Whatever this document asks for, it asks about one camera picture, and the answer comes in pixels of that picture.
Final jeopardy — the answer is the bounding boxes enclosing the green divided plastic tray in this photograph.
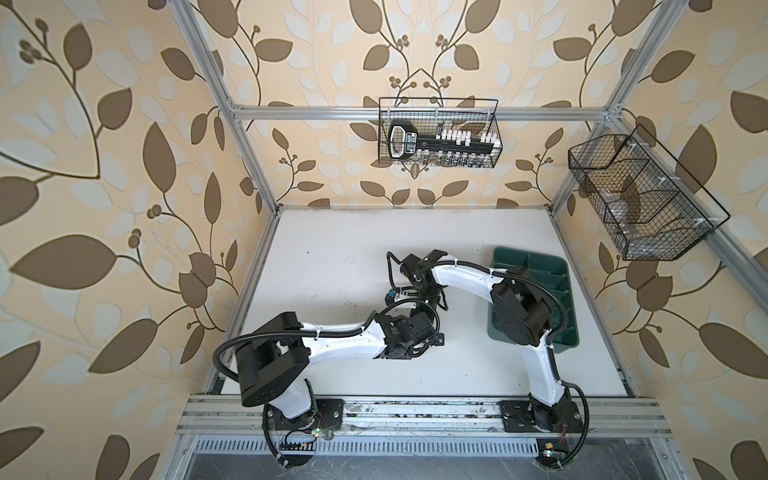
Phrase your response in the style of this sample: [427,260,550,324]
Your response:
[487,246,580,353]

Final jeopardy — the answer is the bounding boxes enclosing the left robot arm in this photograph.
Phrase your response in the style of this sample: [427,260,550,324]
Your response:
[212,299,444,468]

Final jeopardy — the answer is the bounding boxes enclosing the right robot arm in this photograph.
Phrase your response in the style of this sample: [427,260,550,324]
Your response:
[385,250,590,470]

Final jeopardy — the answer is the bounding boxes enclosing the black socket set holder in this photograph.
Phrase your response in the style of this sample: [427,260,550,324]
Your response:
[384,120,502,160]

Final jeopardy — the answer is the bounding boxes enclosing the back wire basket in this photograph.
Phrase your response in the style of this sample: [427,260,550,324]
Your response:
[377,96,503,169]

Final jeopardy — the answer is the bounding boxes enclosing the wire basket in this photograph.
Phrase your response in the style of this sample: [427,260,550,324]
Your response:
[377,96,503,169]
[568,124,731,261]

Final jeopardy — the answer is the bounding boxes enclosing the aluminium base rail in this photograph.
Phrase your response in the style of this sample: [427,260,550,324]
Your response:
[176,395,672,459]

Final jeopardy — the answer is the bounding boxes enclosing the right wire basket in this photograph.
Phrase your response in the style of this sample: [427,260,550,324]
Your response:
[568,124,731,261]

